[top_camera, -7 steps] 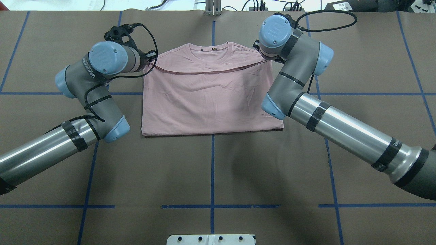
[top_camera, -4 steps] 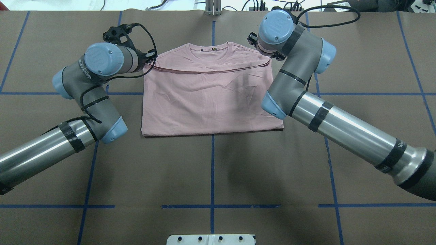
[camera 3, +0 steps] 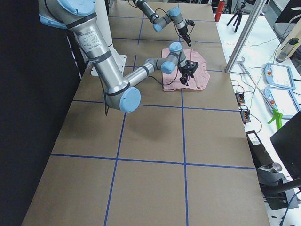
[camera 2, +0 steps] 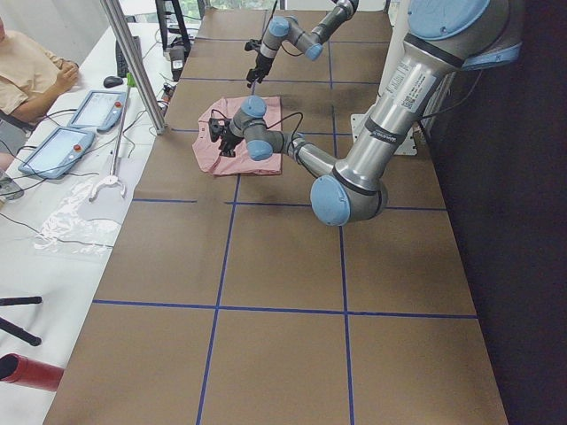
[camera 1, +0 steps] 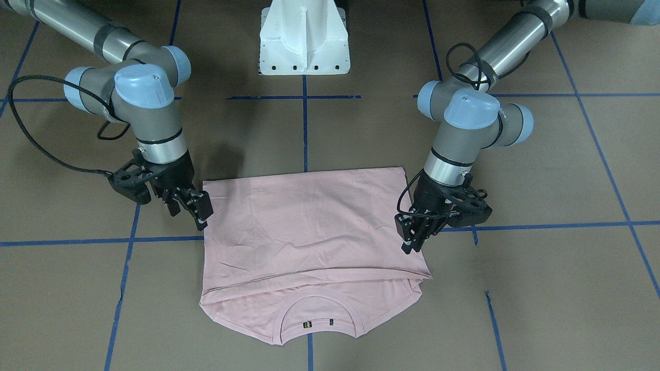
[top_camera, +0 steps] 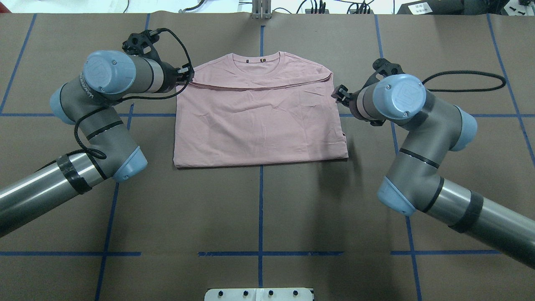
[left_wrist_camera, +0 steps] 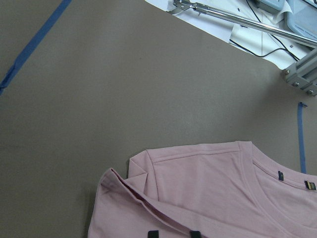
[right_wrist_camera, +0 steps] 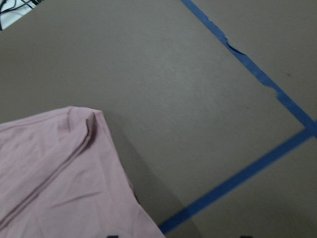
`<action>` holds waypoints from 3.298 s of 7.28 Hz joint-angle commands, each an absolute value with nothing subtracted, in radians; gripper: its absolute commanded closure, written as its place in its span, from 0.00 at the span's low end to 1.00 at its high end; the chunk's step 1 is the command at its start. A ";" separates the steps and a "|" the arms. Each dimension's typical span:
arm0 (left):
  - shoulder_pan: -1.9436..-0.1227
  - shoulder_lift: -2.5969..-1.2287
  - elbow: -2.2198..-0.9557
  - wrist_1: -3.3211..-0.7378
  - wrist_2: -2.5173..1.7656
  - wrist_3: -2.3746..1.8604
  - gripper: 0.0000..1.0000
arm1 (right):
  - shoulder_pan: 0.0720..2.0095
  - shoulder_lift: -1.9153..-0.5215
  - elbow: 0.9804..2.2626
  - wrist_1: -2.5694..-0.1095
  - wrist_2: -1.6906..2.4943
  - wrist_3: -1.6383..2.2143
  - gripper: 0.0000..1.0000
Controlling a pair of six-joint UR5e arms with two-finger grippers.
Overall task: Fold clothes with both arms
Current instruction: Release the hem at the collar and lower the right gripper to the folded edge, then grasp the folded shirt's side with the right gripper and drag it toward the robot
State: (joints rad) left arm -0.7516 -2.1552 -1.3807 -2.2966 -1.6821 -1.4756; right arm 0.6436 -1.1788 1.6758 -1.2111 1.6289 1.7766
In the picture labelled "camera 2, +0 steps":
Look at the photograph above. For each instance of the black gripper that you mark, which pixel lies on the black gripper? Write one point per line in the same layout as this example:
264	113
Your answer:
263	62
229	138

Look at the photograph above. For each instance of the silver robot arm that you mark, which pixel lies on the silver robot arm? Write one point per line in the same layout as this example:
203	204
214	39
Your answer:
282	29
443	37

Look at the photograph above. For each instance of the black keyboard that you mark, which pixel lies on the black keyboard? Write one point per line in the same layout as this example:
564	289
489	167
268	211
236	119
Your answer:
121	62

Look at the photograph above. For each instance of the blue teach pendant far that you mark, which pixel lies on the blue teach pendant far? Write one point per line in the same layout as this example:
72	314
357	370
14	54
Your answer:
100	109

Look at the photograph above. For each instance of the blue teach pendant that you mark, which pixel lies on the blue teach pendant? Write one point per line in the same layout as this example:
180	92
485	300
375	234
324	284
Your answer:
58	153
100	109

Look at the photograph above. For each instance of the black computer mouse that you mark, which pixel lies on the black computer mouse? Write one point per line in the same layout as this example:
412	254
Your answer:
112	81

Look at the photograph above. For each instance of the blue teach pendant near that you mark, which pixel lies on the blue teach pendant near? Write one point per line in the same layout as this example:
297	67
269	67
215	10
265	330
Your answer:
58	153

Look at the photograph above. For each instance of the clear plastic bag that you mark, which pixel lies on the clear plastic bag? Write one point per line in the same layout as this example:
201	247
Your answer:
66	233

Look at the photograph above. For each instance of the seated person beige shirt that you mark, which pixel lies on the seated person beige shirt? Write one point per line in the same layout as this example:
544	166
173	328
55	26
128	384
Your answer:
32	77

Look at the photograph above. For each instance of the black tripod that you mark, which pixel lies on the black tripod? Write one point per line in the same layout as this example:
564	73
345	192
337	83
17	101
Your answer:
20	316

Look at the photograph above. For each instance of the red cylinder bottle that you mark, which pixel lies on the red cylinder bottle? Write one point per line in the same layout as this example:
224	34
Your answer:
31	373

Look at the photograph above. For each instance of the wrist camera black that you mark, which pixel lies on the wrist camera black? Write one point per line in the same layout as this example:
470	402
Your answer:
216	129

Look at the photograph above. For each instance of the grabber stick green handle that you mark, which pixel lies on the grabber stick green handle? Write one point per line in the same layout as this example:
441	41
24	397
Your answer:
112	179

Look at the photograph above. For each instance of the aluminium frame post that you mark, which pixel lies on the aluminium frame post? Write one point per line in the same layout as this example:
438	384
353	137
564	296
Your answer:
119	25

